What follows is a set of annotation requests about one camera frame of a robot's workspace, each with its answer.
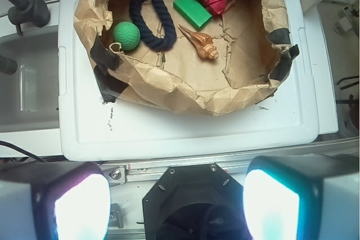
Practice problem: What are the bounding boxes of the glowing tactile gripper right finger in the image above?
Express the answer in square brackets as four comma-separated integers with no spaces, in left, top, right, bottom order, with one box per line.
[242,154,359,239]

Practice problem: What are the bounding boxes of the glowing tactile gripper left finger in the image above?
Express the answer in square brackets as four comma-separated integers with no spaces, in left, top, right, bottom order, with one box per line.
[1,162,111,239]

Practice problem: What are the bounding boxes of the orange spiral sea shell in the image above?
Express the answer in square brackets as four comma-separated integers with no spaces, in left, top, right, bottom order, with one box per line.
[177,24,219,60]

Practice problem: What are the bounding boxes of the white plastic bin lid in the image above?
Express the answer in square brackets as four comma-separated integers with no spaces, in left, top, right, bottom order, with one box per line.
[58,0,320,161]

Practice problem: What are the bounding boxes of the green dimpled ball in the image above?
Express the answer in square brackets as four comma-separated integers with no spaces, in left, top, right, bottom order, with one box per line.
[112,21,140,51]

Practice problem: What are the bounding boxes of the brown paper bag tray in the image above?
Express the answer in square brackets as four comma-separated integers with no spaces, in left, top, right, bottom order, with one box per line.
[74,0,299,116]

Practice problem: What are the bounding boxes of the black pipe clamp fixture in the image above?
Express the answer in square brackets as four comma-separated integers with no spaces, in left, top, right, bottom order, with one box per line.
[7,0,51,36]

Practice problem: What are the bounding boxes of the green rectangular block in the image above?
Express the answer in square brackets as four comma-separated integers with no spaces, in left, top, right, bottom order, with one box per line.
[173,0,212,30]

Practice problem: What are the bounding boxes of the black cable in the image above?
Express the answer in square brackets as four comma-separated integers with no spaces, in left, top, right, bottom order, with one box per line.
[0,140,61,162]

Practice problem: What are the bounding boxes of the aluminium extrusion rail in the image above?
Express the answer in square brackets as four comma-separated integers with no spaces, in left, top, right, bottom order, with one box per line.
[101,137,359,186]

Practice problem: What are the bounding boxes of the black octagonal mount plate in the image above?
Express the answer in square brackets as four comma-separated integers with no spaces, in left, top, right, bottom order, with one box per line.
[142,164,252,239]

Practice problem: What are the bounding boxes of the dark blue rope loop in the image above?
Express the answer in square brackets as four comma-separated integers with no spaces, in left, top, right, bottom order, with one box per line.
[129,0,177,51]

